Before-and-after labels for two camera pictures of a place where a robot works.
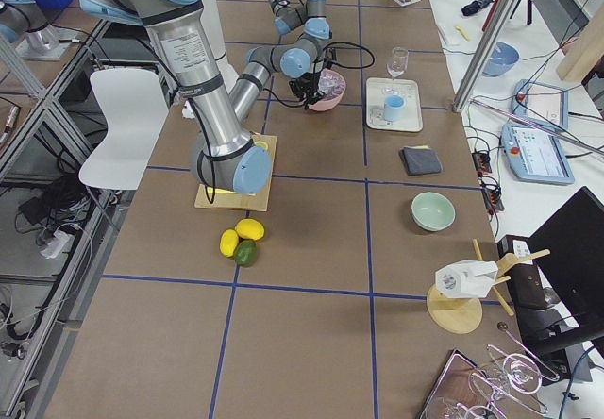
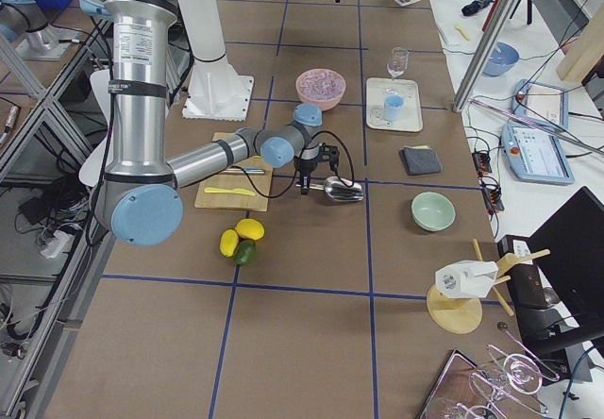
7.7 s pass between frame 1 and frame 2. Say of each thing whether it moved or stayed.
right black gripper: moved
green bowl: stayed
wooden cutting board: stayed
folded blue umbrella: stayed
